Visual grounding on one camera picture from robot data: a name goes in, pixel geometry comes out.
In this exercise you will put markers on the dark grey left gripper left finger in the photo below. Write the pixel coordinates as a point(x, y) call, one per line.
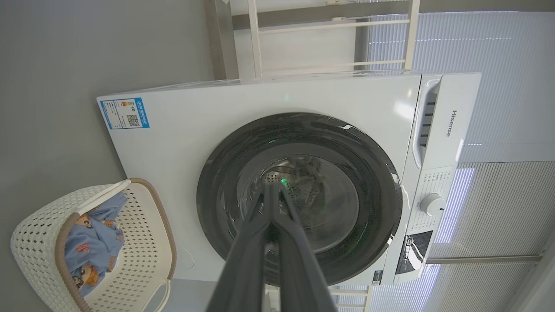
point(251, 268)

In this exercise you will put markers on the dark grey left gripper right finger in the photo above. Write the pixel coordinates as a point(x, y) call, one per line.
point(299, 277)

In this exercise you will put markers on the dark round glass washer door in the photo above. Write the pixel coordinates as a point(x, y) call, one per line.
point(347, 143)

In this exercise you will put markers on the blue cartoon print garment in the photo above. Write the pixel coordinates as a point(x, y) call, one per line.
point(110, 207)
point(93, 247)

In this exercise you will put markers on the washing machine display control panel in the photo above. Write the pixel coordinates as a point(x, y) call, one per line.
point(414, 253)

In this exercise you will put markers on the white front-load washing machine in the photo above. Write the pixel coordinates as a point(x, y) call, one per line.
point(182, 143)

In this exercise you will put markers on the round white filter cover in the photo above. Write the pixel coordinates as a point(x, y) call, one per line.
point(185, 260)

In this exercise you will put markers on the cream perforated laundry basket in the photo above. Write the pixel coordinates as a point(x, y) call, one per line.
point(138, 260)

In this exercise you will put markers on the white round control knob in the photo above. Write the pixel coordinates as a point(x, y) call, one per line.
point(432, 204)

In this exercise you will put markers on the blue energy label sticker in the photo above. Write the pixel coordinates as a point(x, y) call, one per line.
point(123, 113)

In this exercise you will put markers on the white detergent drawer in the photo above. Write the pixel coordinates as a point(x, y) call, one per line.
point(453, 108)

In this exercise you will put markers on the white window blinds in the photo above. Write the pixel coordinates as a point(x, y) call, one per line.
point(498, 86)

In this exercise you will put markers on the white metal rack frame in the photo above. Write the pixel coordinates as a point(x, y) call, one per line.
point(256, 39)

